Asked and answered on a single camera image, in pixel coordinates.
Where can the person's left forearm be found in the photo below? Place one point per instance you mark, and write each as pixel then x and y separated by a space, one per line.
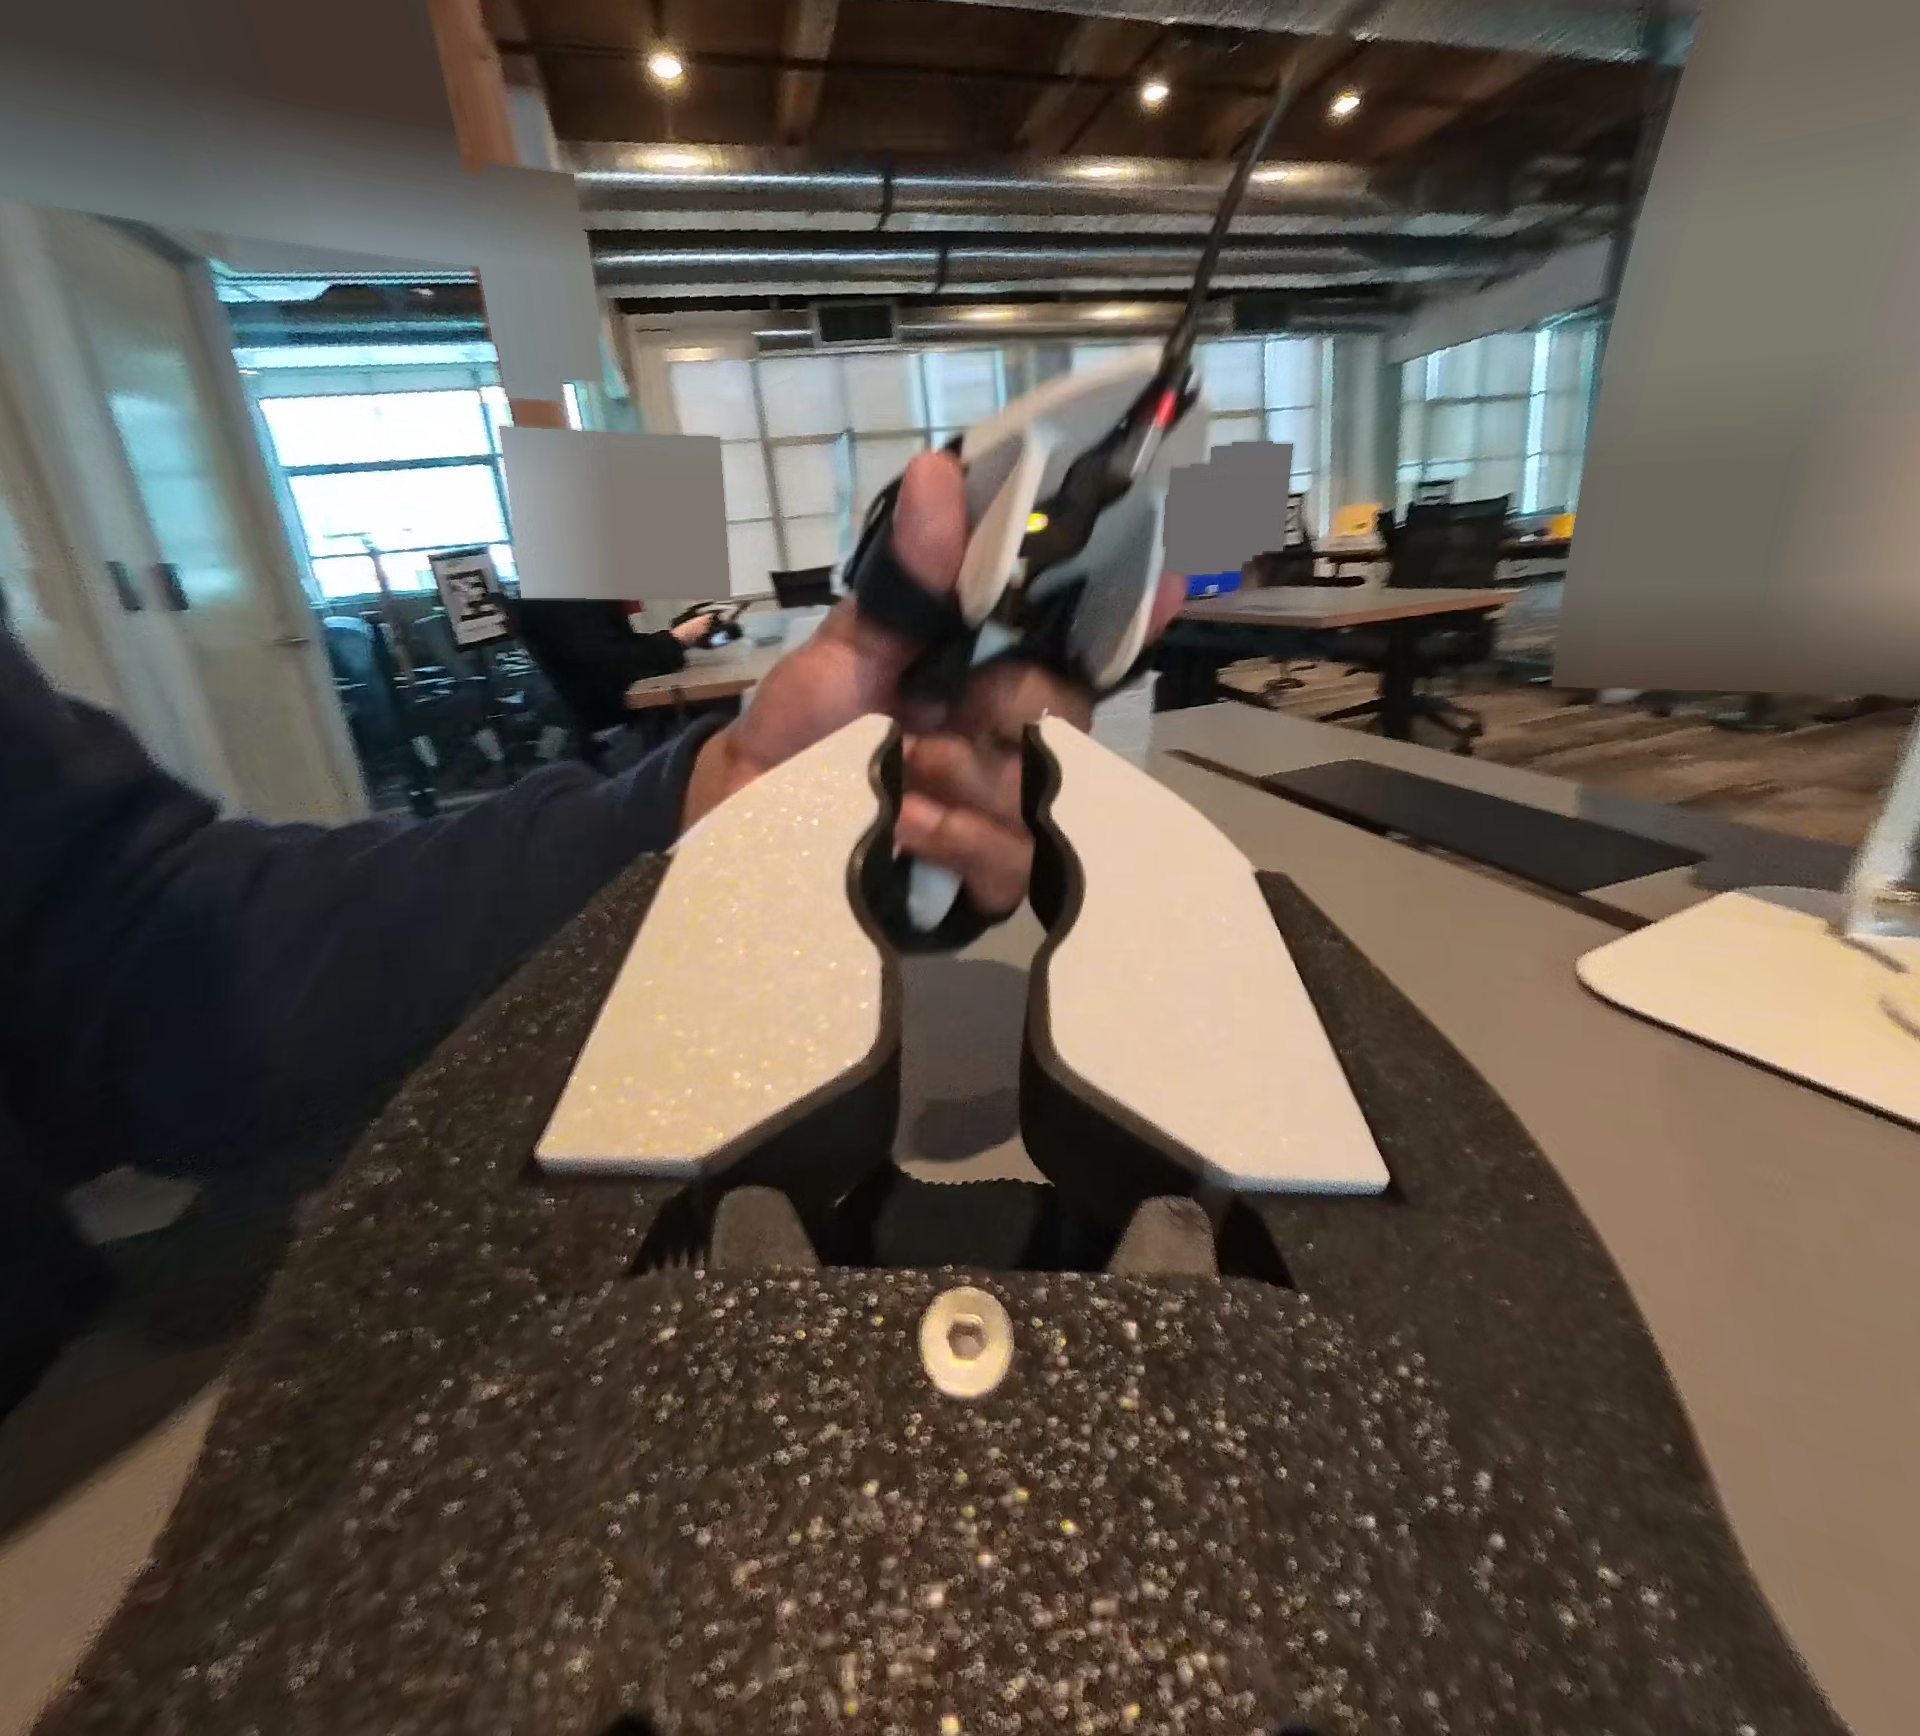
pixel 300 956

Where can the black desk mat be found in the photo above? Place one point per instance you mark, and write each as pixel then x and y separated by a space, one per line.
pixel 1471 822

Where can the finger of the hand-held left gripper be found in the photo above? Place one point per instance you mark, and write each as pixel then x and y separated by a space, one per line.
pixel 1116 582
pixel 1036 433

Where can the white stand with clear arms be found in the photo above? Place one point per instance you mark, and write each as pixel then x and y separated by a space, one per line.
pixel 1771 987

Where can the person's left hand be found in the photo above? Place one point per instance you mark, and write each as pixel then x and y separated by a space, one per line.
pixel 811 702

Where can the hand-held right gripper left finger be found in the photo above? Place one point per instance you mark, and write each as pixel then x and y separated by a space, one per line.
pixel 737 1002

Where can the black office chair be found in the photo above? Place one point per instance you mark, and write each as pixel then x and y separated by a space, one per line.
pixel 1446 553

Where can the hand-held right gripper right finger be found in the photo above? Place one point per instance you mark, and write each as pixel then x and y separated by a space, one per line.
pixel 1201 1002

